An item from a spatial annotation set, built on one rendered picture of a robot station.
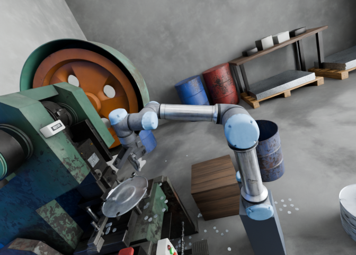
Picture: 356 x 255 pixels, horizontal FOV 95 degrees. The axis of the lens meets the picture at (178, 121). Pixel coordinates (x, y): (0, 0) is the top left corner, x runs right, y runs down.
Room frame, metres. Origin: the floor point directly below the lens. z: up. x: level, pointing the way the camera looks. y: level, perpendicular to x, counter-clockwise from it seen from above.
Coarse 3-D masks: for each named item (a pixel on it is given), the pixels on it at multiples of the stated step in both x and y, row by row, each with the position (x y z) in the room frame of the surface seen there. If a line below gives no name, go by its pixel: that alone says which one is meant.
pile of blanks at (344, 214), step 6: (342, 210) 0.63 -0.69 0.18; (342, 216) 0.63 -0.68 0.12; (348, 216) 0.59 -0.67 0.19; (342, 222) 0.65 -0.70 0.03; (348, 222) 0.59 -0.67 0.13; (354, 222) 0.56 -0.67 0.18; (348, 228) 0.59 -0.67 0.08; (354, 228) 0.56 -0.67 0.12; (348, 234) 0.60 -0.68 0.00; (354, 234) 0.56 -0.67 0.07; (354, 240) 0.56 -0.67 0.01
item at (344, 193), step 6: (348, 186) 0.71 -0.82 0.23; (354, 186) 0.70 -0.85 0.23; (342, 192) 0.69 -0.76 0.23; (348, 192) 0.68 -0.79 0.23; (354, 192) 0.67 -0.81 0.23; (348, 198) 0.65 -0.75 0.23; (354, 198) 0.64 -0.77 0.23; (342, 204) 0.63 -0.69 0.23; (348, 204) 0.62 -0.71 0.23; (354, 204) 0.61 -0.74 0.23; (348, 210) 0.60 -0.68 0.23; (354, 210) 0.58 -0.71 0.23; (354, 216) 0.56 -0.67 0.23
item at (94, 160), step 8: (80, 144) 0.85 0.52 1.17; (88, 144) 0.88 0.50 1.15; (88, 152) 0.84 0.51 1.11; (96, 152) 0.89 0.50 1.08; (88, 160) 0.81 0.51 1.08; (96, 160) 0.85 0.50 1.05; (104, 160) 0.91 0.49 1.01; (96, 168) 0.82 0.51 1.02; (104, 168) 0.87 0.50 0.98; (104, 176) 0.80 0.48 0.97; (112, 176) 0.84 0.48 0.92; (88, 184) 0.78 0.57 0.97; (96, 184) 0.77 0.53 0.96; (104, 184) 0.79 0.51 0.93; (112, 184) 0.81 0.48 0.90; (80, 192) 0.79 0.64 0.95; (88, 192) 0.78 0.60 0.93; (96, 192) 0.77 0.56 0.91; (104, 192) 0.77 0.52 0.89
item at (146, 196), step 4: (148, 180) 0.87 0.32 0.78; (152, 180) 0.85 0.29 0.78; (148, 184) 0.83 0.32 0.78; (152, 184) 0.82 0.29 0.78; (148, 188) 0.80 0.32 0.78; (152, 188) 0.79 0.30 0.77; (148, 192) 0.77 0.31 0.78; (144, 196) 0.75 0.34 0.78; (148, 196) 0.73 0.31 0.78; (140, 200) 0.74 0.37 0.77; (144, 200) 0.85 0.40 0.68; (140, 204) 0.81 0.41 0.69; (144, 204) 0.84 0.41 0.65; (132, 208) 0.78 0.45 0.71; (136, 208) 0.78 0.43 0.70; (140, 208) 0.79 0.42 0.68; (136, 212) 0.78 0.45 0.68; (140, 212) 0.78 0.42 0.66
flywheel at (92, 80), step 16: (80, 48) 1.21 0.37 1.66; (48, 64) 1.19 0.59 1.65; (64, 64) 1.21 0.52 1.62; (80, 64) 1.20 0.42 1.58; (96, 64) 1.17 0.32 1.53; (112, 64) 1.12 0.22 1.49; (48, 80) 1.23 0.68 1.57; (64, 80) 1.23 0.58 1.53; (80, 80) 1.21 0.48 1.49; (96, 80) 1.19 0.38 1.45; (112, 80) 1.17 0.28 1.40; (128, 80) 1.11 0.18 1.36; (96, 96) 1.20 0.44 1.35; (128, 96) 1.12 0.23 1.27; (128, 112) 1.17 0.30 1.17; (112, 128) 1.20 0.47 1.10; (112, 144) 1.18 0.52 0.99
